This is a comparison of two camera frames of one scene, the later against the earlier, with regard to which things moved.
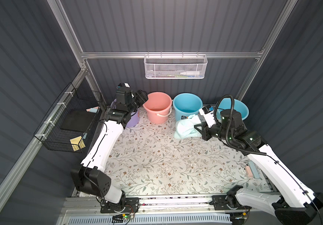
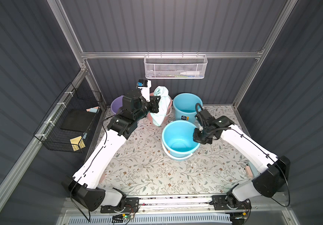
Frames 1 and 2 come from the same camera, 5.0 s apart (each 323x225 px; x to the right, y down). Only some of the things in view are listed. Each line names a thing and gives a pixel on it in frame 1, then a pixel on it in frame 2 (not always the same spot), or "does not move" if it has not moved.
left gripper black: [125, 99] → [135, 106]
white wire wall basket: [175, 66] does not move
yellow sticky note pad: [77, 143] does not move
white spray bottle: [190, 73] does not move
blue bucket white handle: [225, 103] → [177, 140]
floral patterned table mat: [148, 160] does not move
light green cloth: [185, 129] → [157, 118]
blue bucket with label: [186, 104] does not move
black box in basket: [78, 119] does not move
